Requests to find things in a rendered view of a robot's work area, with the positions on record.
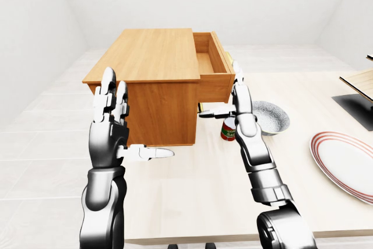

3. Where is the white plate with red rings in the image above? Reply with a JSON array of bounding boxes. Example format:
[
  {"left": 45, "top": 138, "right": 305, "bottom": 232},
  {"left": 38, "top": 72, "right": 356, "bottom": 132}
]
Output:
[{"left": 309, "top": 131, "right": 373, "bottom": 205}]

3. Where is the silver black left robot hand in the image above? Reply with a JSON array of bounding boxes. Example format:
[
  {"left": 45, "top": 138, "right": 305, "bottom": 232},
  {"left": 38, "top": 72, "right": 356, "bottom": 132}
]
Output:
[{"left": 88, "top": 66, "right": 175, "bottom": 170}]

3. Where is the red green printed tin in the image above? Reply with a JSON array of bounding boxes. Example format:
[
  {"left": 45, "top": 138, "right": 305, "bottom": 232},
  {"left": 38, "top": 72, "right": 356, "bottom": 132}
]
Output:
[{"left": 220, "top": 114, "right": 238, "bottom": 141}]

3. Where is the grey patterned bowl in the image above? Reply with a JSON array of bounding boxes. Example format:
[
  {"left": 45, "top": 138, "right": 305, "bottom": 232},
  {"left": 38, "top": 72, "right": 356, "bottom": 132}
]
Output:
[{"left": 251, "top": 100, "right": 291, "bottom": 137}]

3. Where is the wooden drawer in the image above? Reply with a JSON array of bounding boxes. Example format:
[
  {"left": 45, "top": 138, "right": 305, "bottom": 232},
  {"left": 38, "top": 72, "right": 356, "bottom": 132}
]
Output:
[{"left": 192, "top": 30, "right": 237, "bottom": 104}]

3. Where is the wooden cabinet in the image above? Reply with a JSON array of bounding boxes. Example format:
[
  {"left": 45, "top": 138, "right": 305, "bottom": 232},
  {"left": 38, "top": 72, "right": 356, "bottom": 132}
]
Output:
[{"left": 82, "top": 28, "right": 202, "bottom": 147}]

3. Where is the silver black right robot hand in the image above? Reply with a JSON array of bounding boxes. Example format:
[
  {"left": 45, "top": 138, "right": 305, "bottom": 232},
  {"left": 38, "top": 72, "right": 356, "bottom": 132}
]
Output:
[{"left": 199, "top": 61, "right": 258, "bottom": 123}]

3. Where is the wooden slat tray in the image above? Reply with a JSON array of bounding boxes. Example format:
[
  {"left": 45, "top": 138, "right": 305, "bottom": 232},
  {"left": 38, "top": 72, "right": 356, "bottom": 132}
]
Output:
[{"left": 339, "top": 53, "right": 373, "bottom": 101}]

